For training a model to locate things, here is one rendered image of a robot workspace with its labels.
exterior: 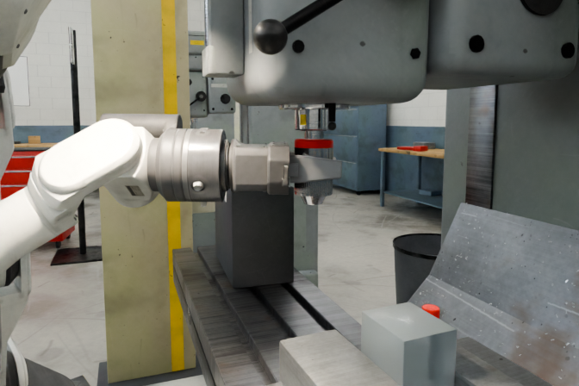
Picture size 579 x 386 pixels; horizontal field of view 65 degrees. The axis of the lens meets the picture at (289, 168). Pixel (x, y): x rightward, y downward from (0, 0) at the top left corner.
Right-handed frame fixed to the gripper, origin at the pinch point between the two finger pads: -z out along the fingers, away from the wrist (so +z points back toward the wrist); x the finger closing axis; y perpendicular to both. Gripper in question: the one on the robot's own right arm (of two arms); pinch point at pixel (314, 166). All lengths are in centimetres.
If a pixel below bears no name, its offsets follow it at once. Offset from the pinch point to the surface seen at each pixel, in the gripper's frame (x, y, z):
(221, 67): -5.6, -11.1, 10.5
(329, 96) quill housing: -9.1, -8.1, -0.7
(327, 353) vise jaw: -17.7, 14.4, -0.1
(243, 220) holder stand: 26.7, 12.7, 10.5
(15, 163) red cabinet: 387, 40, 257
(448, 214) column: 30.6, 12.2, -28.9
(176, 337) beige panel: 162, 103, 54
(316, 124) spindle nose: -2.4, -5.2, 0.0
